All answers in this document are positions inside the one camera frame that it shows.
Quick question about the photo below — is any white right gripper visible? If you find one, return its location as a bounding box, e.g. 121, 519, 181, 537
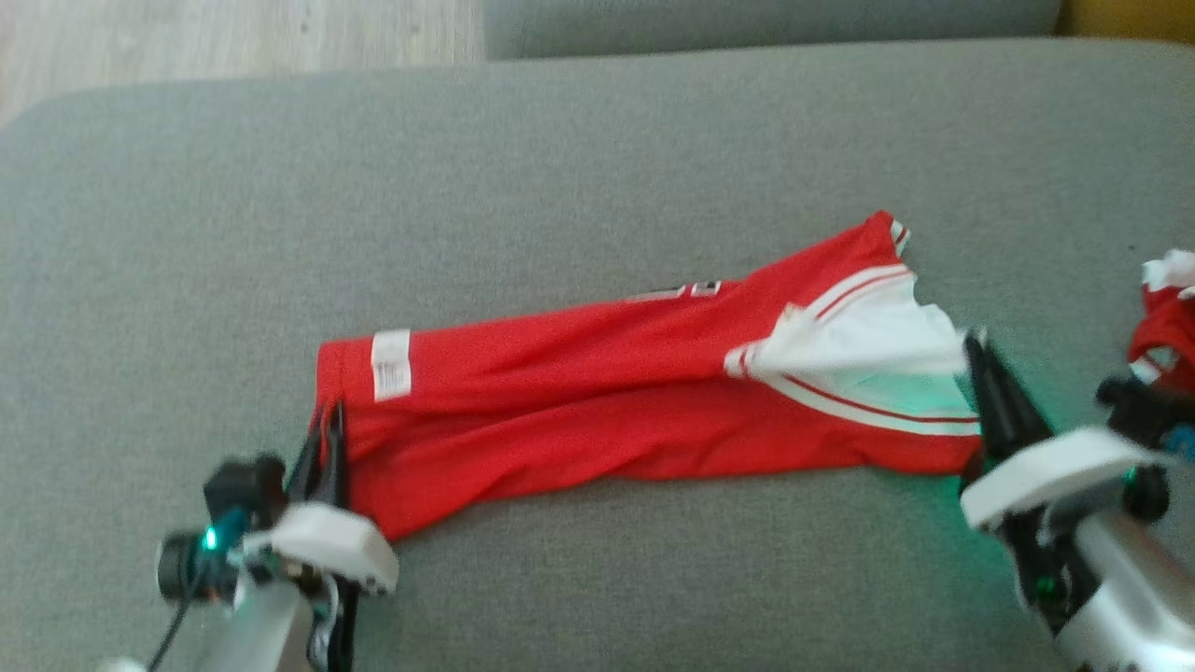
960, 329, 1177, 636

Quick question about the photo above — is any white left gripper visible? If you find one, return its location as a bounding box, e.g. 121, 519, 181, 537
243, 401, 400, 672

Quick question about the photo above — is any red white striped garment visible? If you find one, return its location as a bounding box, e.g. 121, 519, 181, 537
313, 210, 986, 542

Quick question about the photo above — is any yellow furniture piece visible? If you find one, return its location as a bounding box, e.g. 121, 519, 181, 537
1060, 0, 1195, 46

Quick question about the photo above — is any grey sofa seat cushion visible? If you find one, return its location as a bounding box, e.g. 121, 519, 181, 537
0, 37, 1195, 672

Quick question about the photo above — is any grey sofa section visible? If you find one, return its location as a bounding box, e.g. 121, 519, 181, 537
484, 0, 1063, 62

